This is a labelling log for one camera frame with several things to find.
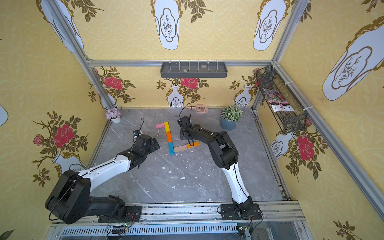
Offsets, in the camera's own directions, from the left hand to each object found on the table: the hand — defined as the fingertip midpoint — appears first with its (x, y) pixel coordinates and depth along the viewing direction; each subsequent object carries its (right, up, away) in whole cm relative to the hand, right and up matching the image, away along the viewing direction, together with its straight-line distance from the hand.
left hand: (153, 143), depth 91 cm
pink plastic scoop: (+30, +24, +31) cm, 50 cm away
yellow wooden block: (+5, +9, +19) cm, 22 cm away
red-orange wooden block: (+7, +3, +13) cm, 15 cm away
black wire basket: (+79, +15, -7) cm, 81 cm away
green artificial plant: (+49, +19, +7) cm, 53 cm away
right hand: (+18, +3, +13) cm, 22 cm away
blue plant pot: (+47, +11, +11) cm, 50 cm away
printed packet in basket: (+68, +23, -14) cm, 73 cm away
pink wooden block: (0, +10, +19) cm, 22 cm away
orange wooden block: (+26, 0, -5) cm, 26 cm away
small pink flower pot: (-31, +18, +13) cm, 39 cm away
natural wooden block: (+15, -5, +8) cm, 18 cm away
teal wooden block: (+10, -6, +7) cm, 14 cm away
